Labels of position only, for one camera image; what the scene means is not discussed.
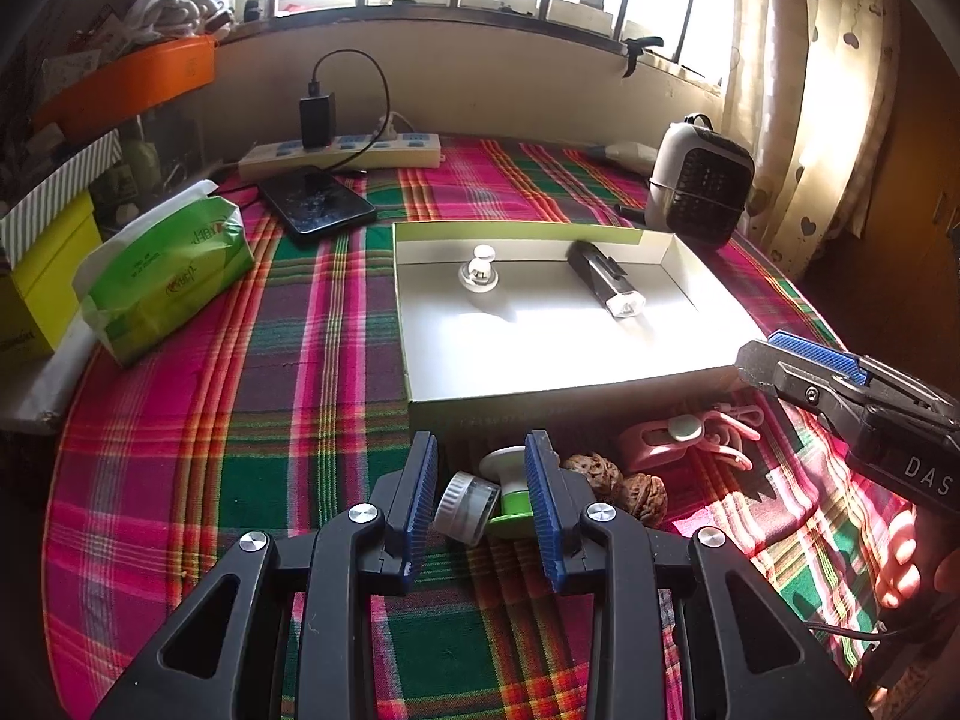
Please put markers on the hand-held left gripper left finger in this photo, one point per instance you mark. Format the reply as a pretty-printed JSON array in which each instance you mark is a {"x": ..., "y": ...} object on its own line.
[{"x": 422, "y": 495}]

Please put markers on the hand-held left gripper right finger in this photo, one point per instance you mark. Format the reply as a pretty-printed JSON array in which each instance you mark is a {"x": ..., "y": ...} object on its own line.
[{"x": 541, "y": 510}]

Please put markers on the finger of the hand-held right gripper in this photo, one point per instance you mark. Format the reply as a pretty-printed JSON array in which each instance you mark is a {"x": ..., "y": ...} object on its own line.
[
  {"x": 817, "y": 356},
  {"x": 780, "y": 379}
]

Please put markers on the small glass jar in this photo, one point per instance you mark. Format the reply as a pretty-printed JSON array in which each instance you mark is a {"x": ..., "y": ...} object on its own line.
[{"x": 469, "y": 506}]

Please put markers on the brown walnut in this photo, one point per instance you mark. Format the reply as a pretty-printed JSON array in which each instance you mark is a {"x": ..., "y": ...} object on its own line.
[
  {"x": 596, "y": 472},
  {"x": 641, "y": 495}
]

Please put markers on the shallow white cardboard box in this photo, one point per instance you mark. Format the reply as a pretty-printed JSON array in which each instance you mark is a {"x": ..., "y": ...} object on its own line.
[{"x": 525, "y": 345}]

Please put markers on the person's right hand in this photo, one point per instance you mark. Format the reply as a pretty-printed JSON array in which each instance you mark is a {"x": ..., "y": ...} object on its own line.
[{"x": 900, "y": 562}]

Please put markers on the plaid tablecloth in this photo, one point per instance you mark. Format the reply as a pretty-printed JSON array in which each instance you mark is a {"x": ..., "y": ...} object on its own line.
[{"x": 300, "y": 390}]

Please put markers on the black flashlight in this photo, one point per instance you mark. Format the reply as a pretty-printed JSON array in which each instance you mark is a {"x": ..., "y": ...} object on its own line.
[{"x": 600, "y": 277}]

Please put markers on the small white black heater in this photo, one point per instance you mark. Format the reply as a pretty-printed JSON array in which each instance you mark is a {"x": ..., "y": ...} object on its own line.
[{"x": 697, "y": 187}]

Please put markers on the silver white knob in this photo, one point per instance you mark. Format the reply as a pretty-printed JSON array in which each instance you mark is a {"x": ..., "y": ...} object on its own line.
[{"x": 478, "y": 274}]

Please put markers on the heart print curtain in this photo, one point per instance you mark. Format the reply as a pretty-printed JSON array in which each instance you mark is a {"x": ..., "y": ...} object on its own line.
[{"x": 810, "y": 90}]

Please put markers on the white handheld device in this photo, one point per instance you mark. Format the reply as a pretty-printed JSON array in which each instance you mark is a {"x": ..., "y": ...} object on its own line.
[{"x": 630, "y": 154}]

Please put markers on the black smartphone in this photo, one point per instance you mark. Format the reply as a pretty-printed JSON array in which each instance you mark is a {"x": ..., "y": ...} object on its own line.
[{"x": 319, "y": 202}]

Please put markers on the green tissue pack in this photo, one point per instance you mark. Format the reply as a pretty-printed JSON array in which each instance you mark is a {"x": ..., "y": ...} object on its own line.
[{"x": 172, "y": 270}]

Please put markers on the white power strip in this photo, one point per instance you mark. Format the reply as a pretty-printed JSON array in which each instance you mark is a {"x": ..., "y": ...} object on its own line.
[{"x": 405, "y": 150}]

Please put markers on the black clamp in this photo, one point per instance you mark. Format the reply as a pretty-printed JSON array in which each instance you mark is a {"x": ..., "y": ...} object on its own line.
[{"x": 637, "y": 49}]

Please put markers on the white plug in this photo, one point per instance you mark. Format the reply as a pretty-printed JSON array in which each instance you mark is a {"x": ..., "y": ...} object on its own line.
[{"x": 390, "y": 127}]

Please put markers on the black charger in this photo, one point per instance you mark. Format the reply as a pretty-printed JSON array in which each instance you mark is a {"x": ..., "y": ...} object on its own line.
[{"x": 315, "y": 120}]

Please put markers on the white cardboard sheet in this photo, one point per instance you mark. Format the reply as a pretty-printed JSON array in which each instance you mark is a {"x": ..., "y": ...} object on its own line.
[{"x": 45, "y": 390}]

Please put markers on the yellow box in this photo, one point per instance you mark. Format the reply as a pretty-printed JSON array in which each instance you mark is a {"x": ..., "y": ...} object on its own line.
[{"x": 45, "y": 277}]

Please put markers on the striped box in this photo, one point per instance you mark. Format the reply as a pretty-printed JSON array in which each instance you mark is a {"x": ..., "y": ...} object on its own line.
[{"x": 52, "y": 180}]

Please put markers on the orange container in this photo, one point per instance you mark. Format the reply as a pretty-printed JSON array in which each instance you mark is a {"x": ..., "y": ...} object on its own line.
[{"x": 135, "y": 75}]

